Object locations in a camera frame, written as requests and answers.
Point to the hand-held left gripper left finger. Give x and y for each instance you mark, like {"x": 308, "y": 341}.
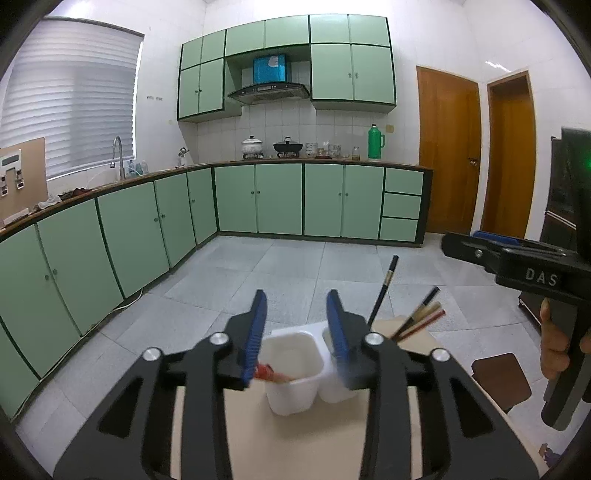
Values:
{"x": 258, "y": 332}

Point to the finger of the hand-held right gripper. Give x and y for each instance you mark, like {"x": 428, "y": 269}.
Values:
{"x": 471, "y": 254}
{"x": 501, "y": 237}

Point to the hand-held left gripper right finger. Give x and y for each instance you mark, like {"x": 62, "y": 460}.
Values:
{"x": 334, "y": 323}

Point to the red chopstick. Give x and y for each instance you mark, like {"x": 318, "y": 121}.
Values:
{"x": 272, "y": 374}
{"x": 427, "y": 322}

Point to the black chopstick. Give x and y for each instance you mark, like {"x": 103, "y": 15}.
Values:
{"x": 383, "y": 295}

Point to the white plastic utensil cup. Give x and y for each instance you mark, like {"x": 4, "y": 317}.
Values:
{"x": 291, "y": 394}
{"x": 330, "y": 385}

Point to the tan wooden chopstick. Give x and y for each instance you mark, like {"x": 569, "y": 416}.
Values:
{"x": 433, "y": 308}

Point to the person's right hand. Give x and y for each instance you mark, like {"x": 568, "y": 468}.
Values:
{"x": 556, "y": 341}

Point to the brown stool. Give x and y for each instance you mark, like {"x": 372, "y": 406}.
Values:
{"x": 501, "y": 378}

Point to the wooden door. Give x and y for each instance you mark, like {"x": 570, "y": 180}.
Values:
{"x": 450, "y": 152}
{"x": 508, "y": 161}

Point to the bundle of chopsticks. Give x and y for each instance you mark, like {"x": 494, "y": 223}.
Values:
{"x": 418, "y": 309}

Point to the green thermos flask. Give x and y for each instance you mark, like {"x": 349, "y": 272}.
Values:
{"x": 376, "y": 144}

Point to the green base cabinets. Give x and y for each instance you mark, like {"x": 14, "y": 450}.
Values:
{"x": 138, "y": 230}

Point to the row of glass jars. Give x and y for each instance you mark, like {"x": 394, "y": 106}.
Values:
{"x": 332, "y": 151}

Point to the black wok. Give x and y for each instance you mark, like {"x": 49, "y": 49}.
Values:
{"x": 288, "y": 147}

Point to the white cooking pot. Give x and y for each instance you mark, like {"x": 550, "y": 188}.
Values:
{"x": 252, "y": 148}

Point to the small silver kettle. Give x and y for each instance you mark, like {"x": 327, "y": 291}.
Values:
{"x": 183, "y": 157}

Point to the bottles beside sink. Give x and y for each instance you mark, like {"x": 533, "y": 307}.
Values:
{"x": 137, "y": 169}

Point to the chrome kitchen faucet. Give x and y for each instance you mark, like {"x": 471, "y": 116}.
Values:
{"x": 119, "y": 157}

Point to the crumpled cloth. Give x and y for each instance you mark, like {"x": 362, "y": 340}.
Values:
{"x": 69, "y": 194}

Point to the range hood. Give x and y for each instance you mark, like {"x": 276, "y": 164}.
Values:
{"x": 268, "y": 92}

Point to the blue box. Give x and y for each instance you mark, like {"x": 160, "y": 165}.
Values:
{"x": 270, "y": 69}

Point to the brown cardboard box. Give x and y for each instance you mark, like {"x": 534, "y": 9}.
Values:
{"x": 34, "y": 175}

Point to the white window blind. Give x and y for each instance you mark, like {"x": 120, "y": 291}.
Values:
{"x": 69, "y": 101}

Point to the green wall cabinets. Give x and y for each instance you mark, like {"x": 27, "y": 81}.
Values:
{"x": 351, "y": 69}

